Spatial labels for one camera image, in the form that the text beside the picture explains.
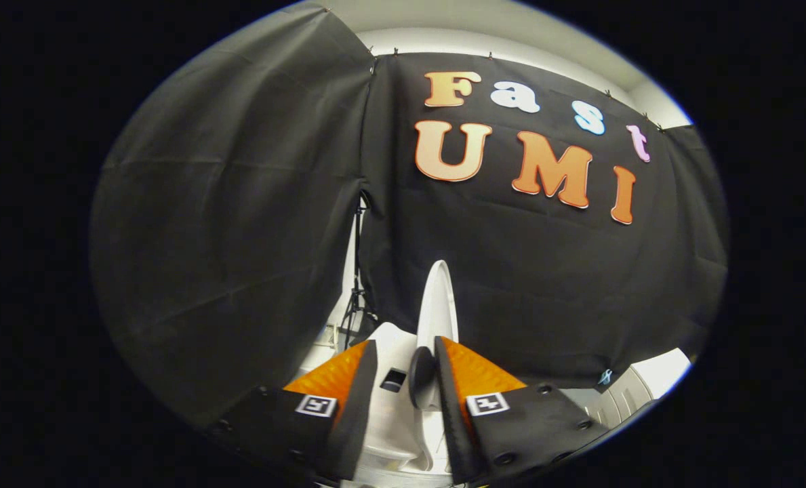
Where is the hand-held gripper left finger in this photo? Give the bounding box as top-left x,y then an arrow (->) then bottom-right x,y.
206,339 -> 379,483

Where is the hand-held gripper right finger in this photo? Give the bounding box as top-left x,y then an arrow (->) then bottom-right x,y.
433,336 -> 611,485

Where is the black lid handle tab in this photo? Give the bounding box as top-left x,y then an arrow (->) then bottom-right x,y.
409,346 -> 438,411

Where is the white toilet lid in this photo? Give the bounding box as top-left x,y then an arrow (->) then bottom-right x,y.
416,260 -> 460,411

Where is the white toilet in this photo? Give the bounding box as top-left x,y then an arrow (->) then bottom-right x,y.
369,323 -> 455,479

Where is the black tripod stand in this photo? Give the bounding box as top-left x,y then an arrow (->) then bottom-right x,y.
340,193 -> 379,350

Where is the black backdrop cloth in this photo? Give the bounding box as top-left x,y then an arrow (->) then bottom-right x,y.
91,3 -> 729,429

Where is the white drawer cabinet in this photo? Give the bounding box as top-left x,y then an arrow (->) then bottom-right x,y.
579,348 -> 692,430

